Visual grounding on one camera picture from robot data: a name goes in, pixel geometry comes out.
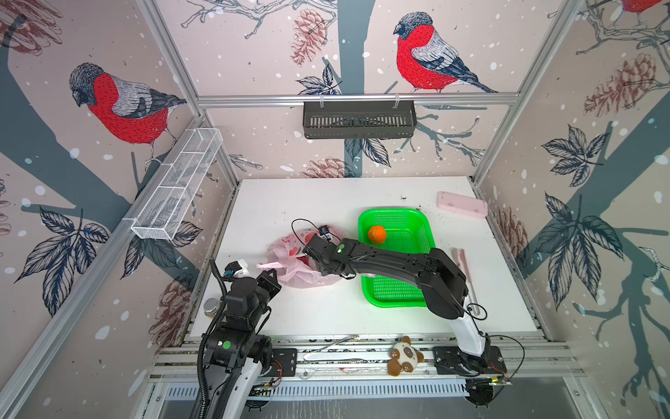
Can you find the orange fruit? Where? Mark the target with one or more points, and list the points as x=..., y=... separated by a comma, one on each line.
x=377, y=234

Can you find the white mesh wall shelf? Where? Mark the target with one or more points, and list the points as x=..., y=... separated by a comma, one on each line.
x=168, y=204

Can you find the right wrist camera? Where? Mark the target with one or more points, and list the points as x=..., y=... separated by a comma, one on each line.
x=324, y=231

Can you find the black hanging wire basket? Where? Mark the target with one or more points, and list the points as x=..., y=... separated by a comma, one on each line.
x=333, y=120

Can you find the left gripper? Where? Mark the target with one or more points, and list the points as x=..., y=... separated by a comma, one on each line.
x=272, y=284

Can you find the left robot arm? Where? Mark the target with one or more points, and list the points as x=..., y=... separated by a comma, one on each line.
x=232, y=353

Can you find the pink plastic bag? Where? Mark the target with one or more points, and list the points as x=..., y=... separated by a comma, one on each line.
x=294, y=268

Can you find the plush panda toy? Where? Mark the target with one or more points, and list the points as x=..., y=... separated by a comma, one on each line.
x=404, y=358

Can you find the metal can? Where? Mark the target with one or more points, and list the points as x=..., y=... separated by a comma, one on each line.
x=211, y=307

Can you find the pink rectangular box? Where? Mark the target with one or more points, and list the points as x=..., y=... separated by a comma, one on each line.
x=462, y=205

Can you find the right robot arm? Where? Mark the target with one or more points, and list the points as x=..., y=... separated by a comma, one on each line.
x=443, y=286

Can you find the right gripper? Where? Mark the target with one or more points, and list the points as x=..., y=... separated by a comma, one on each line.
x=322, y=266

